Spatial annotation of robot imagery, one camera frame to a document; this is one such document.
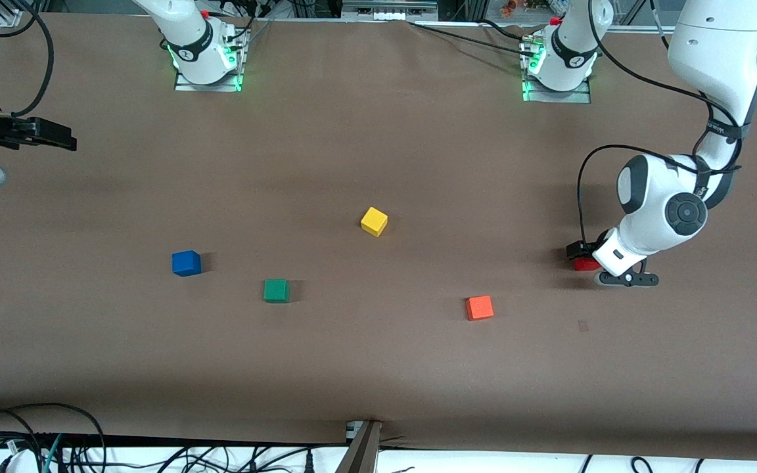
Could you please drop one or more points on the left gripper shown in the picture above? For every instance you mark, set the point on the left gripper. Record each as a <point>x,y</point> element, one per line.
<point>577,250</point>

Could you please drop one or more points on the red wooden block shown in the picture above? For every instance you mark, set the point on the red wooden block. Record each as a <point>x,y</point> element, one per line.
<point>585,265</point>

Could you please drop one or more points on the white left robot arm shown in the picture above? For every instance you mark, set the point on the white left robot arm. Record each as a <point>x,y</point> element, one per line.
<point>720,39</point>

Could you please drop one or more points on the orange wooden block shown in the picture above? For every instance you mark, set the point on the orange wooden block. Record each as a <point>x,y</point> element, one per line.
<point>480,307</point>

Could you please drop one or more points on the blue wooden block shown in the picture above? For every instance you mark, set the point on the blue wooden block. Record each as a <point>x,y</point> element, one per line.
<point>186,263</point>

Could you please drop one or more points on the yellow wooden block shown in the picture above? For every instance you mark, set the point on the yellow wooden block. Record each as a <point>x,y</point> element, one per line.
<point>374,221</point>

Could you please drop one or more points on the green wooden block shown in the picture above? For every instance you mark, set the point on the green wooden block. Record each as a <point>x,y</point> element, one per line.
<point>276,290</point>

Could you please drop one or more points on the grey metal strut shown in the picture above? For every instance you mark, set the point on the grey metal strut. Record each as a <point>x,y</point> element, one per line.
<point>360,453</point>

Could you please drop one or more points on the grey power strip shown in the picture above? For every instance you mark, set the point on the grey power strip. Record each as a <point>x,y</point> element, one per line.
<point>388,9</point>

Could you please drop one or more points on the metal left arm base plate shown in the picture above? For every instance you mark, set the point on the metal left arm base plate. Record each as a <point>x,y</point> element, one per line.
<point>559,97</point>

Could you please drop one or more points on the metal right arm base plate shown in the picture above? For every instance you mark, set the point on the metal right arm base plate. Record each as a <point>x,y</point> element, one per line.
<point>211,87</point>

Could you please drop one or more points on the small metal bracket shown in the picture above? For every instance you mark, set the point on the small metal bracket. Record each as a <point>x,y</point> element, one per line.
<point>352,430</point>

